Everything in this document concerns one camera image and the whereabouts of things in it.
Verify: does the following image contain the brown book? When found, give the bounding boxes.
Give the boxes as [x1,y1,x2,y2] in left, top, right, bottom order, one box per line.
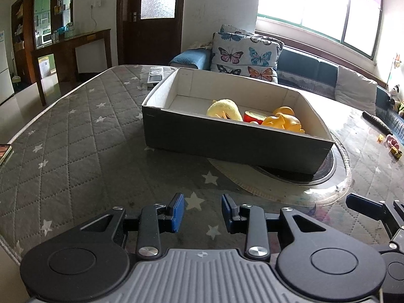
[0,144,12,165]

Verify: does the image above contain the stuffed animals pile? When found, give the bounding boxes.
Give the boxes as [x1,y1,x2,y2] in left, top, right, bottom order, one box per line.
[389,84,403,118]

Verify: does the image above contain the dark wooden cabinet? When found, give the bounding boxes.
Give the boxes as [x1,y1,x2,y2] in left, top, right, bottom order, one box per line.
[11,0,73,86]

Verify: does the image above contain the orange rubber duck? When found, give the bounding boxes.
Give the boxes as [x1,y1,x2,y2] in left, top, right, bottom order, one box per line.
[262,106,305,133]

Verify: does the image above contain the window with green frame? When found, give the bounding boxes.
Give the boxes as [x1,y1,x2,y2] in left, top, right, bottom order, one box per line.
[258,0,384,59]

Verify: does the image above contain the grey cushion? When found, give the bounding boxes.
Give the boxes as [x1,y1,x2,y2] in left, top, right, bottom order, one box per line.
[335,66,377,116]

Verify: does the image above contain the dark wooden door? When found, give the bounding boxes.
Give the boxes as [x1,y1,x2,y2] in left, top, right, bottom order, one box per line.
[116,0,184,66]

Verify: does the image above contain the black remote control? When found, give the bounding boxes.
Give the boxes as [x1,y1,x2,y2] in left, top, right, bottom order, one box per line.
[362,111,393,135]

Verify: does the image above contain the yellow toy truck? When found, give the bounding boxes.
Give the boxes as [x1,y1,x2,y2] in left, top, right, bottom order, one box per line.
[390,146,403,160]

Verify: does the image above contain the grey remote control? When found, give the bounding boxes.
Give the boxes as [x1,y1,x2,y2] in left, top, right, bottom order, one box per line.
[146,66,164,90]

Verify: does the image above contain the blue sofa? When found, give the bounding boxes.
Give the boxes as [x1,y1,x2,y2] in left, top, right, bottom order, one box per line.
[168,45,404,134]

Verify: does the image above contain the open cardboard box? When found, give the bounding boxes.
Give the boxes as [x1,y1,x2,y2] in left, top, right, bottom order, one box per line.
[142,68,334,175]

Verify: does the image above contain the butterfly print pillow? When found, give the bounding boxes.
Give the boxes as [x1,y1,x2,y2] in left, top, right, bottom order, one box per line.
[210,25,284,83]

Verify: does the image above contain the yellow plush duck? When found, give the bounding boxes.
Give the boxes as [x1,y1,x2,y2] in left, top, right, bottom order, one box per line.
[206,99,243,122]

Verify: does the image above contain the grey quilted table cover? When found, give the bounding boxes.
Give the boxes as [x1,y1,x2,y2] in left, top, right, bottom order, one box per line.
[1,66,403,261]

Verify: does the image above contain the white refrigerator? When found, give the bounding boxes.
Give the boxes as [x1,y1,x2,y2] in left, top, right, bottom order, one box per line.
[0,31,14,104]

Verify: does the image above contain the dark wooden console table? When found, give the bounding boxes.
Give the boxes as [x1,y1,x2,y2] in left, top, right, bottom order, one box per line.
[31,29,112,106]

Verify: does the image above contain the yellow red spool toy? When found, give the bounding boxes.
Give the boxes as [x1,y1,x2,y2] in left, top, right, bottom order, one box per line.
[243,110,268,124]

